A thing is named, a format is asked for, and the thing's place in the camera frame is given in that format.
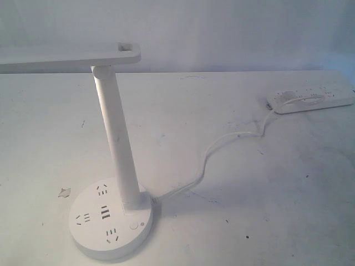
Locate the white power cord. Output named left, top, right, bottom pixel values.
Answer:
left=151, top=95, right=325, bottom=205

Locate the white desk lamp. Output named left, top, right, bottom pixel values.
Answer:
left=1, top=42, right=153, bottom=261

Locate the torn paper scrap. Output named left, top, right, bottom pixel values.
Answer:
left=58, top=188, right=71, bottom=198

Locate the white power strip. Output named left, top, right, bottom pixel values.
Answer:
left=266, top=84, right=354, bottom=114

